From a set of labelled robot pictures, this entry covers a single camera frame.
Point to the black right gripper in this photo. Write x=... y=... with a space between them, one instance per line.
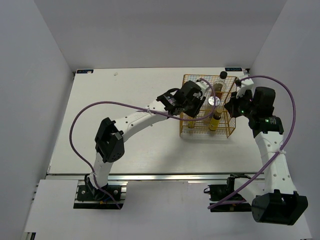
x=231 y=108

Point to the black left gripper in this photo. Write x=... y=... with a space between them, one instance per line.
x=199 y=102

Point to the small yellow-label bottle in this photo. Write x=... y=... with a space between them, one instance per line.
x=191 y=124
x=215 y=120

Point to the white granule jar silver lid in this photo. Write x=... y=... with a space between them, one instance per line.
x=211 y=104

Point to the dark sauce bottle red label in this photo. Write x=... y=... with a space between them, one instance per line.
x=219 y=86

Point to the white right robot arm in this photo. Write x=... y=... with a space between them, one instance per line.
x=278 y=202

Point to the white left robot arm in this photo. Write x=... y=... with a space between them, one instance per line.
x=112 y=134

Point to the blue right corner sticker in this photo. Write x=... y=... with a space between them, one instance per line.
x=233 y=69

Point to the blue corner sticker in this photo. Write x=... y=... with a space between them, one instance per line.
x=233 y=69
x=84 y=71

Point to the blue left corner sticker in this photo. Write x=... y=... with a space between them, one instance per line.
x=84 y=71

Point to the yellow wire rack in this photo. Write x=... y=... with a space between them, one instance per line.
x=227 y=124

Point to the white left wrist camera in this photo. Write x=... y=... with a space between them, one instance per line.
x=204 y=85

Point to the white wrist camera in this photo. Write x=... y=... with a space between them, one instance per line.
x=244 y=83
x=204 y=85

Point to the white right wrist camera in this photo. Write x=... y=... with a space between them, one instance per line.
x=244 y=83

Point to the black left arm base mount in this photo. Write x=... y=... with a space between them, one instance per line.
x=114 y=200

